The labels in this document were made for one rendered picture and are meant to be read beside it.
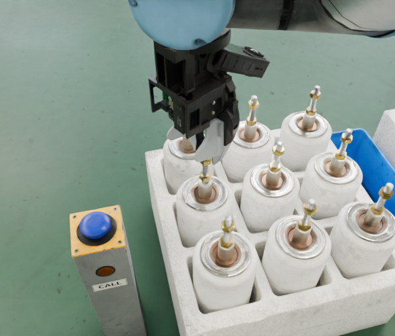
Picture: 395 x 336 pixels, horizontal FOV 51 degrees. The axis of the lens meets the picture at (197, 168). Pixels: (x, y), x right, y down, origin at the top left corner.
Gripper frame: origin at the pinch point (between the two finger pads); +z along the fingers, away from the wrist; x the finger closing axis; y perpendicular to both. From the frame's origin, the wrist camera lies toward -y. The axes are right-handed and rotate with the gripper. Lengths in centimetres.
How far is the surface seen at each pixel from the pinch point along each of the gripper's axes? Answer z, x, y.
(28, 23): 35, -121, -21
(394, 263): 18.3, 27.2, -17.2
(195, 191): 10.2, -1.4, 1.5
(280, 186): 10.1, 7.4, -9.8
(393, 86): 35, -7, -87
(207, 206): 9.9, 2.3, 2.3
